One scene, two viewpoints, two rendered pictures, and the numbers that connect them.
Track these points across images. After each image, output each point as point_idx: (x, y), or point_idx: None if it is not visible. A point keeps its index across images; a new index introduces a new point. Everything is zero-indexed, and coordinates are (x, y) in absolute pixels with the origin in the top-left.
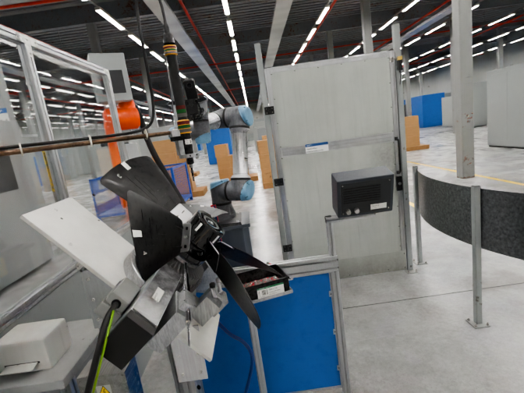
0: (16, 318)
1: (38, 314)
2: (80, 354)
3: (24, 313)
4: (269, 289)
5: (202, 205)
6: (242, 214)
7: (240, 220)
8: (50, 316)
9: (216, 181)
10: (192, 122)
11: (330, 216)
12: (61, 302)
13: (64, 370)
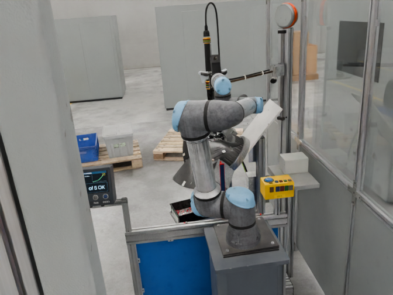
0: (317, 160)
1: (324, 174)
2: (273, 172)
3: (320, 164)
4: (185, 205)
5: (224, 151)
6: (221, 259)
7: (215, 229)
8: (328, 184)
9: (240, 187)
10: (242, 99)
11: (122, 198)
12: (334, 189)
13: (272, 167)
